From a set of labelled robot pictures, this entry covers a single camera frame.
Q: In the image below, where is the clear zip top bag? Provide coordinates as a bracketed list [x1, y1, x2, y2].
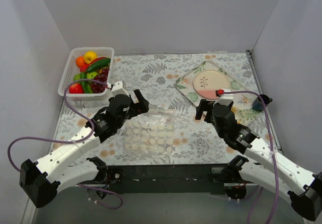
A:
[124, 109, 176, 159]

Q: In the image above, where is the purple grape bunch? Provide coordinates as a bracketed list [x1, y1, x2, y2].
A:
[90, 67, 110, 94]

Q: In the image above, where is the small green pepper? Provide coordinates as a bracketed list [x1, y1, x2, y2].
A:
[80, 81, 93, 94]

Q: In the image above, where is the green cucumber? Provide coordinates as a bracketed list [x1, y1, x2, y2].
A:
[85, 57, 111, 73]

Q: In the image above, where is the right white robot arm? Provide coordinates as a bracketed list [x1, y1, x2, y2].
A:
[196, 99, 321, 221]

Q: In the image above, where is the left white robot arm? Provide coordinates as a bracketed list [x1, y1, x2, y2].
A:
[20, 90, 149, 208]

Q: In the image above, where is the beige pink round plate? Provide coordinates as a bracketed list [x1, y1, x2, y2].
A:
[193, 70, 230, 100]

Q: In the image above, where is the floral rectangular tray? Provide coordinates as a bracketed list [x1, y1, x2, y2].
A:
[175, 60, 265, 128]

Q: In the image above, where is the floral table mat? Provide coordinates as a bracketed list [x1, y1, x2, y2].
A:
[49, 52, 282, 166]

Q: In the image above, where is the dark blue mug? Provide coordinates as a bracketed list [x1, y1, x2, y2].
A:
[252, 94, 273, 112]

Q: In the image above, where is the green apple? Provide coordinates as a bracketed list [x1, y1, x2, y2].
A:
[73, 72, 98, 81]

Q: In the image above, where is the red apple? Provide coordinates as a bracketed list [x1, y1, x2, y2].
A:
[68, 83, 84, 94]

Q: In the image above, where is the red chili pepper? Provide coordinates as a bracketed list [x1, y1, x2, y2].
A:
[79, 57, 106, 72]

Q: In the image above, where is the yellow apple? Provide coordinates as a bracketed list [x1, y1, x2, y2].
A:
[84, 51, 97, 64]

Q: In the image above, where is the orange fruit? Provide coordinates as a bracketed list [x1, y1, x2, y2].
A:
[75, 56, 86, 68]

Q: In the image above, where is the white plastic basket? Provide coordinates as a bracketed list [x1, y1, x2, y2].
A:
[58, 47, 114, 100]

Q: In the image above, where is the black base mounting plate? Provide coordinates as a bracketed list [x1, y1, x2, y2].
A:
[77, 163, 257, 196]

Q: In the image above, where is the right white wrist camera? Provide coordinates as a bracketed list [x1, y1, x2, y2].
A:
[215, 89, 233, 106]

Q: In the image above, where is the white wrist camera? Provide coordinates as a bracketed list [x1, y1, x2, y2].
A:
[215, 89, 233, 106]
[110, 81, 129, 99]

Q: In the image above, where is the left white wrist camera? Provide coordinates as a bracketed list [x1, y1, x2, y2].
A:
[110, 81, 129, 99]

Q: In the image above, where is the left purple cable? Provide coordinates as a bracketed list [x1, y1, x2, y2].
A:
[7, 79, 124, 209]

